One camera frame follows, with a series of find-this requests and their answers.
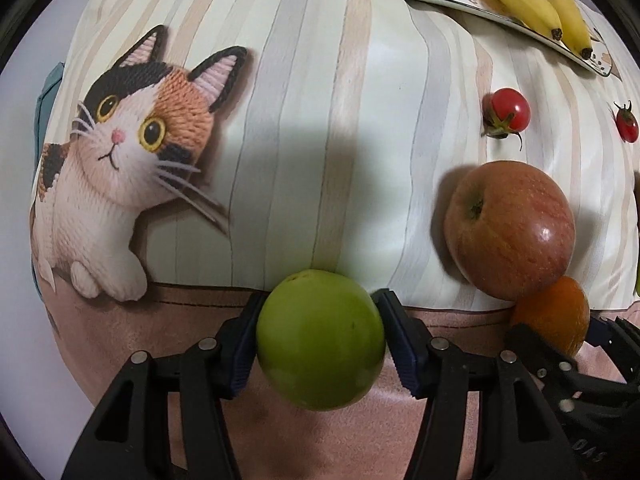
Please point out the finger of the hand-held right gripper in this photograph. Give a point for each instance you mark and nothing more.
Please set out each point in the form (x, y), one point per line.
(535, 355)
(615, 340)

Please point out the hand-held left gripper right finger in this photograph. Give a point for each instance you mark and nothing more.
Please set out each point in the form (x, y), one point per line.
(400, 345)

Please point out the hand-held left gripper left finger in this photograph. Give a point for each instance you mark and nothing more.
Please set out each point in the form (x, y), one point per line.
(245, 350)

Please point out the orange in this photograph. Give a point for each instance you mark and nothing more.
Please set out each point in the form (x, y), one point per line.
(555, 310)

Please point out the red yellow apple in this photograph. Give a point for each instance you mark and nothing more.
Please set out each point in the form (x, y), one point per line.
(510, 230)

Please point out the red cherry tomato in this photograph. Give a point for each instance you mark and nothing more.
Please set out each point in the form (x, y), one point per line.
(627, 125)
(512, 107)

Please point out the striped cat print blanket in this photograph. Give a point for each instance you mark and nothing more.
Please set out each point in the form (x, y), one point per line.
(310, 110)

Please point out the blue cloth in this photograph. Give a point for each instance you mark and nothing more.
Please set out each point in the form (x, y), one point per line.
(47, 100)

